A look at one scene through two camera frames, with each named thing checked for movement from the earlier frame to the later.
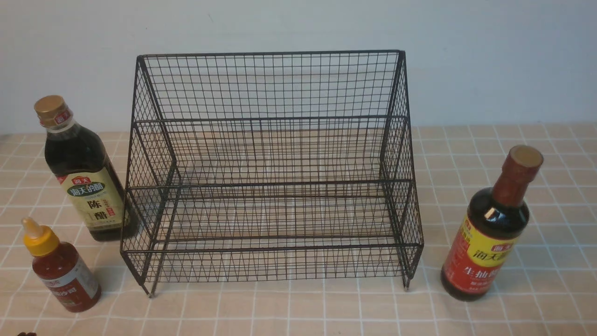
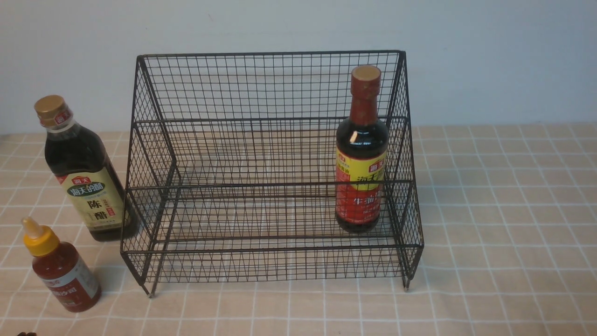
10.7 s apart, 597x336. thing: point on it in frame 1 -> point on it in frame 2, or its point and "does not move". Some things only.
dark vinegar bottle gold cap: x=76 y=157 does not move
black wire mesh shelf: x=266 y=166 does not move
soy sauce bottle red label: x=495 y=216 -> x=362 y=143
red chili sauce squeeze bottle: x=61 y=269 does not move
